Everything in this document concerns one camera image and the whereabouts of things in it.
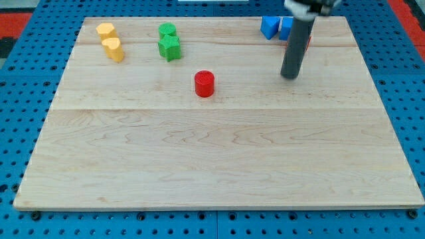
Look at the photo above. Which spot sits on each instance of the red cylinder block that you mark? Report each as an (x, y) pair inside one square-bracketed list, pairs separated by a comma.
[(204, 83)]

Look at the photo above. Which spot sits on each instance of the green star block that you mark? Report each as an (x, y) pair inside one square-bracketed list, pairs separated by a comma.
[(170, 47)]

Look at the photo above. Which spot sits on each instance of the blue triangle block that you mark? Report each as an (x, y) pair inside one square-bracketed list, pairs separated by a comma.
[(270, 26)]

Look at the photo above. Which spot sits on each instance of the blue cube block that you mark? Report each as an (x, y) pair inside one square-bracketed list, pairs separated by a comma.
[(286, 27)]

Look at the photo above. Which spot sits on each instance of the yellow heart block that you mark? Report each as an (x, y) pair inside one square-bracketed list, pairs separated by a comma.
[(113, 49)]

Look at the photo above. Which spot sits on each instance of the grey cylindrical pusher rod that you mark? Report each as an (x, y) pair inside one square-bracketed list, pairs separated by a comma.
[(296, 48)]

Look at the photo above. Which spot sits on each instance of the yellow hexagon block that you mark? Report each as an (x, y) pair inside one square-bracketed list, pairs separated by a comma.
[(106, 30)]

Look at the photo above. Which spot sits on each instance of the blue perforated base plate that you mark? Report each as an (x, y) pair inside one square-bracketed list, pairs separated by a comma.
[(38, 39)]

